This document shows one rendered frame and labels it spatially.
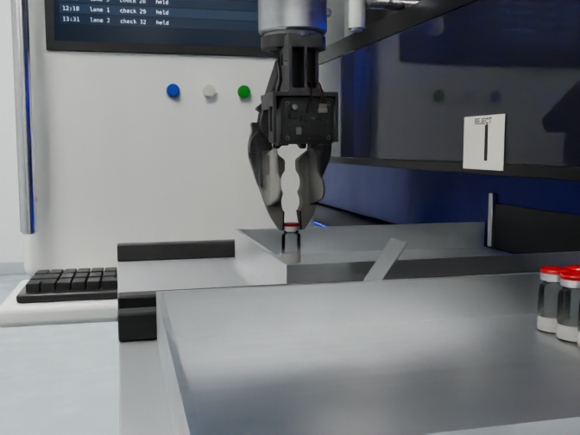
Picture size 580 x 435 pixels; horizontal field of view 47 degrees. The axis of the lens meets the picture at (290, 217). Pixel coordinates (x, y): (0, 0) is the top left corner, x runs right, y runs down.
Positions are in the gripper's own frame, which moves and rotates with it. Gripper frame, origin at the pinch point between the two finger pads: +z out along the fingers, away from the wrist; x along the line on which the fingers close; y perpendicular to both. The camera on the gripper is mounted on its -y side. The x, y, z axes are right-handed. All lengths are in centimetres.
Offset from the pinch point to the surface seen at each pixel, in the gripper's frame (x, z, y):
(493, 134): 20.5, -9.3, 9.3
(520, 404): 0.7, 5.2, 45.2
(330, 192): 28, 3, -74
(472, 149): 20.5, -7.6, 5.0
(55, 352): -53, 93, -268
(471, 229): 26.5, 3.0, -5.5
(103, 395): -28, 93, -202
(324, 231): 5.8, 2.6, -5.5
